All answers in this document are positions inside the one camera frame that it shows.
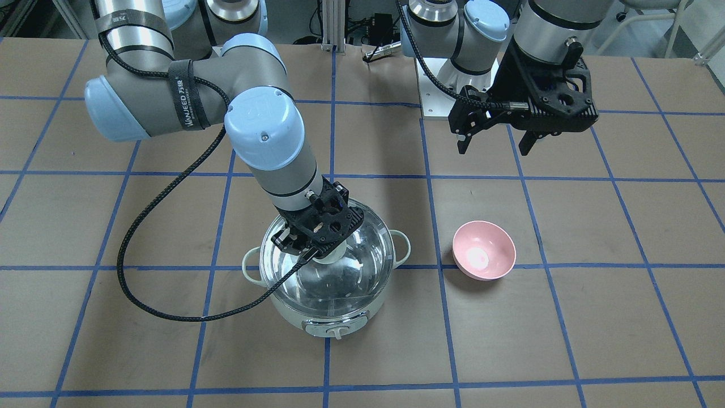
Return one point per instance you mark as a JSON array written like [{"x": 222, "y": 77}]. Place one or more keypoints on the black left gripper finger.
[
  {"x": 465, "y": 133},
  {"x": 528, "y": 141}
]

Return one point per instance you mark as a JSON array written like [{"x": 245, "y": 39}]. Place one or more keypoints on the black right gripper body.
[{"x": 285, "y": 240}]

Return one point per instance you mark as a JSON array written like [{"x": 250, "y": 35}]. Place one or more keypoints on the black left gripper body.
[{"x": 502, "y": 86}]

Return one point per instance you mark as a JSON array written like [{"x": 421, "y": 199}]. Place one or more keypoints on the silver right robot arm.
[{"x": 147, "y": 92}]

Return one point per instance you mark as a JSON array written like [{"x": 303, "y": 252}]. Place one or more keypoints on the white electric cooking pot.
[{"x": 337, "y": 295}]

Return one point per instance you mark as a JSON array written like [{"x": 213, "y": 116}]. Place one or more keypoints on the pink bowl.
[{"x": 483, "y": 250}]

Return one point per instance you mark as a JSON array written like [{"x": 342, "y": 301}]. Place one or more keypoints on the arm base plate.
[{"x": 435, "y": 104}]

